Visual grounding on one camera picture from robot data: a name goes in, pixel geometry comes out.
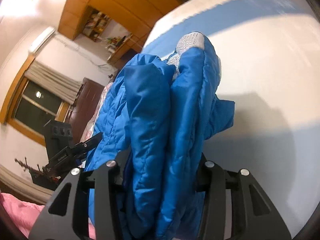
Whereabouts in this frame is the blue puffer jacket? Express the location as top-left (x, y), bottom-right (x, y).
top-left (85, 32), bottom-right (235, 239)

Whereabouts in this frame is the pink blanket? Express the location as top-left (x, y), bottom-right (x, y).
top-left (1, 83), bottom-right (112, 239)

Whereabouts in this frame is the dark brown headboard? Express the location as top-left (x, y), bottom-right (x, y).
top-left (65, 77), bottom-right (104, 144)

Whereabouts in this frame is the beige roman blind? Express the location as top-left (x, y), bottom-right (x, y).
top-left (24, 61), bottom-right (82, 105)

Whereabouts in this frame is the white air conditioner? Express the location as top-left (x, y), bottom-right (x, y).
top-left (28, 27), bottom-right (55, 55)

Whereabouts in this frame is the orange wooden wardrobe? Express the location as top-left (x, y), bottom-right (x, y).
top-left (58, 0), bottom-right (188, 69)

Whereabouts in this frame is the white and blue bed sheet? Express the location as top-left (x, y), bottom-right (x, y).
top-left (143, 0), bottom-right (319, 239)

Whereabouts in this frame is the window with wooden frame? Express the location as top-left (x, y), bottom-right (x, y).
top-left (1, 56), bottom-right (70, 146)

